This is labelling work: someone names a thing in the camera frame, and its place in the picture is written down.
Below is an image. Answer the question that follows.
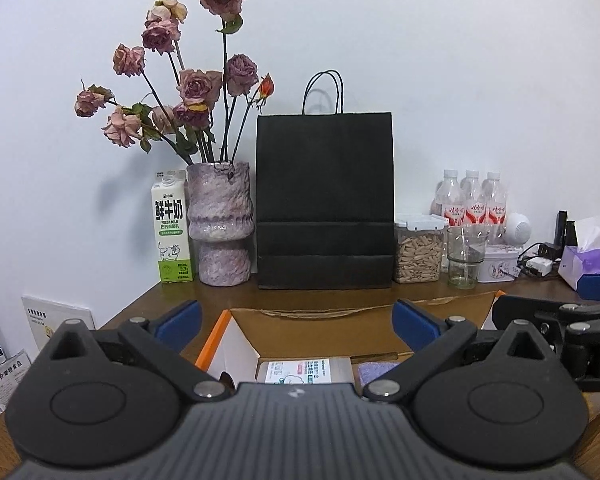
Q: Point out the clear drinking glass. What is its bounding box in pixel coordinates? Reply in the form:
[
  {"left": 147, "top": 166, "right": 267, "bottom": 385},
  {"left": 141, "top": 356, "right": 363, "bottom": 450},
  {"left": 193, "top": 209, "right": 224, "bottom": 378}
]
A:
[{"left": 446, "top": 224, "right": 489, "bottom": 289}]

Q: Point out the purple marbled ceramic vase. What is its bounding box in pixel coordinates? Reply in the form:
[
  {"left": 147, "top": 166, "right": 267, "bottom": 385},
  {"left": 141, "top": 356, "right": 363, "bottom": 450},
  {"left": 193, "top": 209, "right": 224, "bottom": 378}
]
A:
[{"left": 186, "top": 162, "right": 254, "bottom": 287}]

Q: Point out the white wet wipes pack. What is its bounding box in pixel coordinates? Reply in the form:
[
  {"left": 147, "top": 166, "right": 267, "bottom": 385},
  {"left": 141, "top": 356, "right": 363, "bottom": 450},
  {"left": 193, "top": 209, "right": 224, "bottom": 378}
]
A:
[{"left": 257, "top": 358, "right": 355, "bottom": 385}]

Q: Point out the red-label water bottle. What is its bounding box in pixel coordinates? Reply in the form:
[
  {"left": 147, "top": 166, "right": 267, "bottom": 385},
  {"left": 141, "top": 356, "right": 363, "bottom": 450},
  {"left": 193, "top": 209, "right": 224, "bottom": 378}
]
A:
[
  {"left": 460, "top": 170, "right": 486, "bottom": 224},
  {"left": 482, "top": 172, "right": 507, "bottom": 245},
  {"left": 431, "top": 169, "right": 465, "bottom": 226}
]

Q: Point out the dried pink rose bouquet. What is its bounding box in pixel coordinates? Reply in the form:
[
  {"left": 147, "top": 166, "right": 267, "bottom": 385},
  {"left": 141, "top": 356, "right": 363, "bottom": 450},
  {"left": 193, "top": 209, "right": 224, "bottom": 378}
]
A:
[{"left": 73, "top": 0, "right": 275, "bottom": 165}]

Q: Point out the white charger with black cable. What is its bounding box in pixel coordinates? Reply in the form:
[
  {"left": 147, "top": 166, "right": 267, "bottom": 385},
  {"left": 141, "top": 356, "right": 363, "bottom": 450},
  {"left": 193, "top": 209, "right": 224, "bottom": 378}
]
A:
[{"left": 517, "top": 243, "right": 562, "bottom": 280}]

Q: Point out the left red-label water bottle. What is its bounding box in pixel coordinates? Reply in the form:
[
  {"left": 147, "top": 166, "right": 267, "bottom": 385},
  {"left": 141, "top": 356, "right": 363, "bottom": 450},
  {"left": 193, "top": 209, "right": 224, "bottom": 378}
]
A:
[{"left": 431, "top": 169, "right": 465, "bottom": 226}]

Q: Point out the purple cloth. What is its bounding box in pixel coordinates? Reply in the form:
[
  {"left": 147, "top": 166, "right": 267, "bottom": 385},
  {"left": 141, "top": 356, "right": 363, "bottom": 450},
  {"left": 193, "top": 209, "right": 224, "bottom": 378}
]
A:
[{"left": 356, "top": 361, "right": 399, "bottom": 390}]

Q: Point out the white board leaning on wall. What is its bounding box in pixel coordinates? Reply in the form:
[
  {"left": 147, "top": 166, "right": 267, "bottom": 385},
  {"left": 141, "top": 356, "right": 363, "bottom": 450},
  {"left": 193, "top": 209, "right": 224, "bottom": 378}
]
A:
[{"left": 21, "top": 296, "right": 95, "bottom": 359}]

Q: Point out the purple tissue pack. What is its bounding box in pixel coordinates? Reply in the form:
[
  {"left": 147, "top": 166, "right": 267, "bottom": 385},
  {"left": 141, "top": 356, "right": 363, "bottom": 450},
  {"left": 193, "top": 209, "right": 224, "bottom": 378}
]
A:
[{"left": 558, "top": 215, "right": 600, "bottom": 289}]

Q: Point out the black cosmetic bottle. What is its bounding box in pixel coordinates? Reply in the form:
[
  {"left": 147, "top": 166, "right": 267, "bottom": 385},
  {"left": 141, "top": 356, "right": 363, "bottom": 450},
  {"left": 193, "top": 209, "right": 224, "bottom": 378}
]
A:
[{"left": 554, "top": 210, "right": 578, "bottom": 247}]

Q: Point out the middle red-label water bottle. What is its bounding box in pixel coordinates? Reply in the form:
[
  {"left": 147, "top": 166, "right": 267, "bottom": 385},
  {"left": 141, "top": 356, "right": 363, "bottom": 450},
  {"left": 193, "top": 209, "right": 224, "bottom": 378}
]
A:
[{"left": 460, "top": 170, "right": 486, "bottom": 224}]

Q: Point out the white round lamp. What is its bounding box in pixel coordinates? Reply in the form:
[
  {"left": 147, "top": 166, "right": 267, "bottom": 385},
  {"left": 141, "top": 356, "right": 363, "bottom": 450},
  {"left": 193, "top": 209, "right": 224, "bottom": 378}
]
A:
[{"left": 504, "top": 212, "right": 532, "bottom": 247}]

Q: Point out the black paper shopping bag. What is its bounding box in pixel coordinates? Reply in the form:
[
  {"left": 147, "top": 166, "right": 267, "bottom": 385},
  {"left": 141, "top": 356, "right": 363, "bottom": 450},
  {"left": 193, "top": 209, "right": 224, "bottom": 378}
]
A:
[{"left": 256, "top": 70, "right": 394, "bottom": 290}]

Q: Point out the clear container of seeds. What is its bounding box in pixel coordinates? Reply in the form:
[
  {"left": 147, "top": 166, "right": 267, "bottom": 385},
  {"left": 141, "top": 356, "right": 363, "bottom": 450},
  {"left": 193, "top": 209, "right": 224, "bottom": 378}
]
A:
[{"left": 393, "top": 214, "right": 448, "bottom": 284}]

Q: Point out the white round tin box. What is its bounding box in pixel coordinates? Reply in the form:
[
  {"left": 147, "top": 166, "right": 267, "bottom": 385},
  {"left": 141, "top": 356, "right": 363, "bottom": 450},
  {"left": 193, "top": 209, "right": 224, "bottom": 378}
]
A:
[{"left": 477, "top": 245, "right": 522, "bottom": 284}]

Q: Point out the white green milk carton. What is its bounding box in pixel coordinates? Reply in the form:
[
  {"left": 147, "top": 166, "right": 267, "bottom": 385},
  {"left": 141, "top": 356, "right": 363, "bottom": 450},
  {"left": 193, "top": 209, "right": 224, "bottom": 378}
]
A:
[{"left": 151, "top": 170, "right": 194, "bottom": 284}]

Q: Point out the right red-label water bottle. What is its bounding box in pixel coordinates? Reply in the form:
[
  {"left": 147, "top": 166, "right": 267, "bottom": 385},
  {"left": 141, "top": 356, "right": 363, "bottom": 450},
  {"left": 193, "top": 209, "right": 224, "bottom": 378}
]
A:
[{"left": 482, "top": 172, "right": 507, "bottom": 245}]

